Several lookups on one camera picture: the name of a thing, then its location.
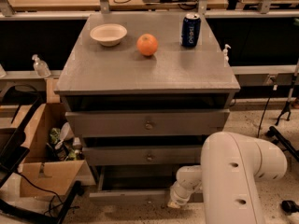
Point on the white paper bowl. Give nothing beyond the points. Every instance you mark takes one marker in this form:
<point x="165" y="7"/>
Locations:
<point x="108" y="35"/>

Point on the grey drawer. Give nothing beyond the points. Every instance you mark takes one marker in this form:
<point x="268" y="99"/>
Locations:
<point x="134" y="184"/>
<point x="143" y="155"/>
<point x="137" y="123"/>

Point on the blue pepsi can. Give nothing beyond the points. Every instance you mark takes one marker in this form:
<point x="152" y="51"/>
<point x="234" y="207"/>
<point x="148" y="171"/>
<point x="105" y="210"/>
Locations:
<point x="190" y="30"/>

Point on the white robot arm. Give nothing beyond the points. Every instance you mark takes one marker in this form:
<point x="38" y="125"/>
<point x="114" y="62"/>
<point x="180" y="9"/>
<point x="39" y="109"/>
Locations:
<point x="230" y="165"/>

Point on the grey wooden drawer cabinet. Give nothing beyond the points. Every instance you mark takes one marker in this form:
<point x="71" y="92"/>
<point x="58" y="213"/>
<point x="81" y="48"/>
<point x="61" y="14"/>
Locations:
<point x="119" y="78"/>

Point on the orange fruit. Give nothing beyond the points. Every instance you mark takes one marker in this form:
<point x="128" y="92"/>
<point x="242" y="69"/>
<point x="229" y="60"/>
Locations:
<point x="147" y="44"/>

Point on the black stand leg right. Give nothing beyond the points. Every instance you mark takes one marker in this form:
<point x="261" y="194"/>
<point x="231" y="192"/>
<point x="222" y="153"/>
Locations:
<point x="285" y="142"/>

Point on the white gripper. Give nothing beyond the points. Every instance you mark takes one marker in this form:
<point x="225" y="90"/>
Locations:
<point x="178" y="192"/>

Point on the black tripod stand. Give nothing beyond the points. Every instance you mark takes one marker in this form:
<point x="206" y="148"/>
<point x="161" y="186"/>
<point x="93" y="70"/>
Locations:
<point x="287" y="107"/>

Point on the black stand frame left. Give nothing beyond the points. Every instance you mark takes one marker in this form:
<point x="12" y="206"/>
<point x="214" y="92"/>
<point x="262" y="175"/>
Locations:
<point x="12" y="153"/>

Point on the small white pump bottle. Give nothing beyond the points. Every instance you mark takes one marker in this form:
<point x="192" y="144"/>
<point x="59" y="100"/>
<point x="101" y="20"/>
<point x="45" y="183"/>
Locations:
<point x="225" y="52"/>

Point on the grey bottom drawer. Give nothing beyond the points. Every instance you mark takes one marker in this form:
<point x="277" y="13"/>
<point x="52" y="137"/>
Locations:
<point x="134" y="184"/>

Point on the grey top drawer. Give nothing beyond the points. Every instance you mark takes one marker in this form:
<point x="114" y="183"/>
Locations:
<point x="137" y="123"/>

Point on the black caster wheel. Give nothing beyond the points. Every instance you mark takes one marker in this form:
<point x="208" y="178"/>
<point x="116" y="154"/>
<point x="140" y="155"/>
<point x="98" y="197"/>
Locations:
<point x="290" y="206"/>

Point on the open cardboard box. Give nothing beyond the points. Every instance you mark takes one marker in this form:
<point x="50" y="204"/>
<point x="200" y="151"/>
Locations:
<point x="40" y="172"/>

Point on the clear sanitizer bottle left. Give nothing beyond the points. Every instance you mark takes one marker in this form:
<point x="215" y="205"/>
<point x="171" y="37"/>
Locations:
<point x="40" y="66"/>

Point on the grey middle drawer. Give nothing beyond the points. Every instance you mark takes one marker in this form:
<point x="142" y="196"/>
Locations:
<point x="143" y="155"/>

